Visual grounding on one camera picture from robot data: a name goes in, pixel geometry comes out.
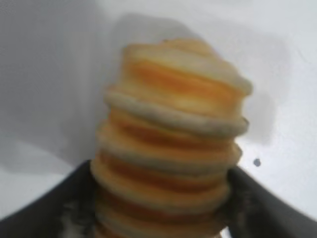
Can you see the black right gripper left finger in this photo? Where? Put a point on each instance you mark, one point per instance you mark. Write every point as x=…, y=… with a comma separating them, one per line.
x=47, y=205

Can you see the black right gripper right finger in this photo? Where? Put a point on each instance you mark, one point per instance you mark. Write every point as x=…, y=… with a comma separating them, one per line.
x=267, y=208

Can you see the long striped bread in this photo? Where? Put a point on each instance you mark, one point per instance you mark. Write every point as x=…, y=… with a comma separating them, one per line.
x=171, y=138

